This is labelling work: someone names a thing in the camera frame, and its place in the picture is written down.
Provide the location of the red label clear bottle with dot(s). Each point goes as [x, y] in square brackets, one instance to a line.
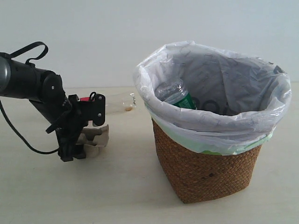
[123, 102]

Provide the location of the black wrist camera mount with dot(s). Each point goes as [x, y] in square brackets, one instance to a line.
[93, 108]

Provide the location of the grey cardboard egg carton piece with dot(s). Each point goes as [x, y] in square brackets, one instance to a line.
[93, 139]

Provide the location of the brown woven wicker basket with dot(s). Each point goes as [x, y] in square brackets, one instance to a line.
[197, 177]

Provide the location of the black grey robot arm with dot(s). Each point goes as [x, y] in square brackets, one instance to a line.
[44, 90]

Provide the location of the green label water bottle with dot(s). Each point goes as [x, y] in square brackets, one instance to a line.
[175, 93]

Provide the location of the white plastic bin liner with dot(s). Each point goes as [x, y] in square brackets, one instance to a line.
[240, 99]

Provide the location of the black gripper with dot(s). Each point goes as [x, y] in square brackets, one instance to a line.
[63, 118]

